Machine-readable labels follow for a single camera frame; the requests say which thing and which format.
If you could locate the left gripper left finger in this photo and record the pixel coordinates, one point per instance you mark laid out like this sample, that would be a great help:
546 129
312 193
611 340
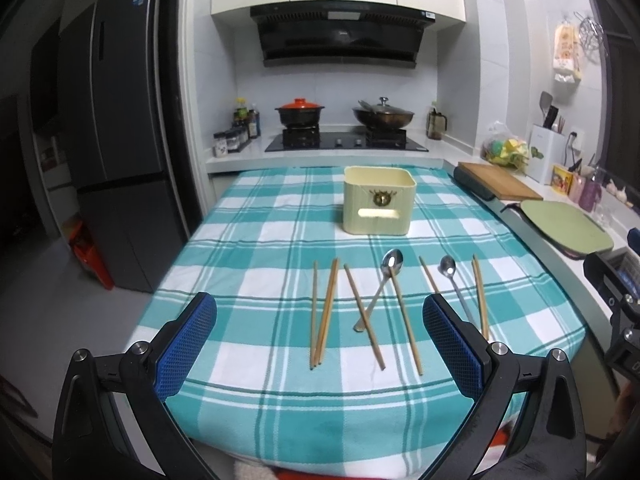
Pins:
91 442

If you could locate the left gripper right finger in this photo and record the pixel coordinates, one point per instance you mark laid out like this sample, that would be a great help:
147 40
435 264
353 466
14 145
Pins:
548 440

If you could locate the steel spoon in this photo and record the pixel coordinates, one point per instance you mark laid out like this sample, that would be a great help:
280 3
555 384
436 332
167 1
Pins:
391 263
447 267

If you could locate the wooden chopstick crossing spoon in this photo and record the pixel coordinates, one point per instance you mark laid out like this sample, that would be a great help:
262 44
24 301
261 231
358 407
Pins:
365 320

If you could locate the wooden chopstick short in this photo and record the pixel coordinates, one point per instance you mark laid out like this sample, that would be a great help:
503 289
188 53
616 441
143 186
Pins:
429 276

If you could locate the green cutting board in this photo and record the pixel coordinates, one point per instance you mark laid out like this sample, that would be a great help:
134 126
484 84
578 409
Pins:
569 229

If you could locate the purple cup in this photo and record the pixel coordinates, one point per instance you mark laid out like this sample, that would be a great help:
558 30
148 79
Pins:
591 195

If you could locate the yellow small box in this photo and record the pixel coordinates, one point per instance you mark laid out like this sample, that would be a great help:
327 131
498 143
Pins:
561 180

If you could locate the white utensil caddy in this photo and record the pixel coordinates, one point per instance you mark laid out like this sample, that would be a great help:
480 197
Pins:
546 142

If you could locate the wooden cutting board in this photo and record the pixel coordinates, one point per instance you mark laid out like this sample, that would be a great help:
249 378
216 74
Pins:
501 183

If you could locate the black mat roll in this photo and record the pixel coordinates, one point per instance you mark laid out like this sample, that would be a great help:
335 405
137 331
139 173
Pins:
467 180

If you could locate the plastic bag with sponges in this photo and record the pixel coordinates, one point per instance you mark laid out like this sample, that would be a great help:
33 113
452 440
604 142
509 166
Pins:
503 148

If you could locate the red bin on floor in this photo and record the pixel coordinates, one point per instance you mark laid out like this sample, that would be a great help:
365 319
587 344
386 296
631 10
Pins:
88 255

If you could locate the hanging bag dispenser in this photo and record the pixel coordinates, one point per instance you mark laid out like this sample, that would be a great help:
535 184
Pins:
565 61

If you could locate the dark glass kettle jar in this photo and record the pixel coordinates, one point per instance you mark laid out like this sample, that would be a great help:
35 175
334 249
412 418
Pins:
437 123

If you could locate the teal plaid tablecloth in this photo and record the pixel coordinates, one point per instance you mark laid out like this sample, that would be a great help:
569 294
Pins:
250 392

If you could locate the cream utensil holder box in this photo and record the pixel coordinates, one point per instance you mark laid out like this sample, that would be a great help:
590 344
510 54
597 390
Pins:
378 200

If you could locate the dark wok with lid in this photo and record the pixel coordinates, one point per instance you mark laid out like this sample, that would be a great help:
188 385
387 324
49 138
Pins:
382 115

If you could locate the spice jar rack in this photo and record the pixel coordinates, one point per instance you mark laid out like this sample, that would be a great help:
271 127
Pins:
233 140

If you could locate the black gas cooktop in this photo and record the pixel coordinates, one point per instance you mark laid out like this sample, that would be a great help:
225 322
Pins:
311 139

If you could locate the black pot orange lid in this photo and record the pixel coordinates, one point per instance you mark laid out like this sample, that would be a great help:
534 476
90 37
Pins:
300 114

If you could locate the sauce bottles group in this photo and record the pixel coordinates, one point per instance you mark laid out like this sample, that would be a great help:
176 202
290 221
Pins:
247 115

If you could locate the black refrigerator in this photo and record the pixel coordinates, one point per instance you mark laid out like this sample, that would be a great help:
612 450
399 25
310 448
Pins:
107 80

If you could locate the black range hood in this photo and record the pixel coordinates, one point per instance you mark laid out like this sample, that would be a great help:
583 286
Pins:
340 32

